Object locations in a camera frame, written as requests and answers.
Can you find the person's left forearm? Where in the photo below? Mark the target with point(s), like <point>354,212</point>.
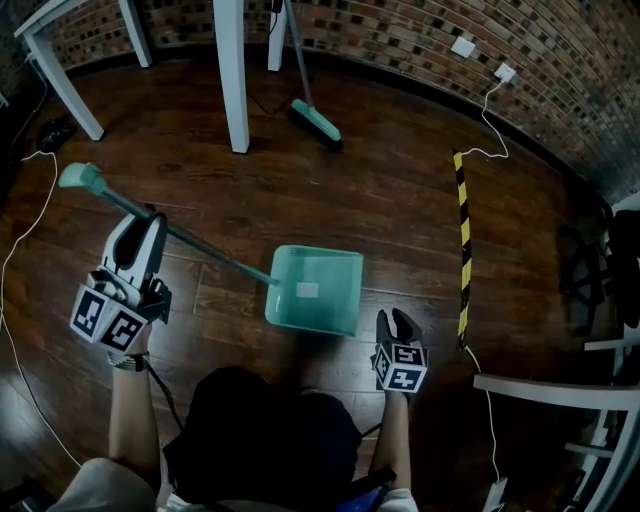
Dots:
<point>132,420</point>

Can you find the grey desk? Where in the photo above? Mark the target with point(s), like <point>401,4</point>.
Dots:
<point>550,392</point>

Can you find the person's white shirt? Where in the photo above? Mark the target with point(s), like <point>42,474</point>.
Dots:
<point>105,487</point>

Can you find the white square table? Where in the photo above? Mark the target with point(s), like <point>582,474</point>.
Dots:
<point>234,75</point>

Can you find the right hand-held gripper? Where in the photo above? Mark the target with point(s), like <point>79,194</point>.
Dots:
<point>400,367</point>

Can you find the person's right forearm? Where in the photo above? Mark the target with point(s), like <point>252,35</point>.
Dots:
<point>395,440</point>

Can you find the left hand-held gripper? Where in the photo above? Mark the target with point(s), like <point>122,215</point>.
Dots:
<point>112,320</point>

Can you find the teal broom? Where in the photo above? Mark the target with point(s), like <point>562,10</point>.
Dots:
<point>317,122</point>

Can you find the black chest-mounted device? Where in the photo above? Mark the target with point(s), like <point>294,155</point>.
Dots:
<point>367,492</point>

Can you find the black plastic bag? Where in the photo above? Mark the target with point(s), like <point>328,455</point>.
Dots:
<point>56,134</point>

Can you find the white wall socket with plug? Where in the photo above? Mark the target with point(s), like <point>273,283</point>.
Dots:
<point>505,73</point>

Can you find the yellow black striped floor strip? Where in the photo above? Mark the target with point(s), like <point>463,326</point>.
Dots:
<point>465,250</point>

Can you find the white power strip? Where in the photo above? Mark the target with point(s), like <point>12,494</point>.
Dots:
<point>494,495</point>

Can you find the blank white wall plate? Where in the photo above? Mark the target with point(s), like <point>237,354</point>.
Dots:
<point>462,46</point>

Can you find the black wristband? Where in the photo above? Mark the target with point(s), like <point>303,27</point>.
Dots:
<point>131,361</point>

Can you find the person's black trousers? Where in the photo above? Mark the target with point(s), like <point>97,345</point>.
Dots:
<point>265,430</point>

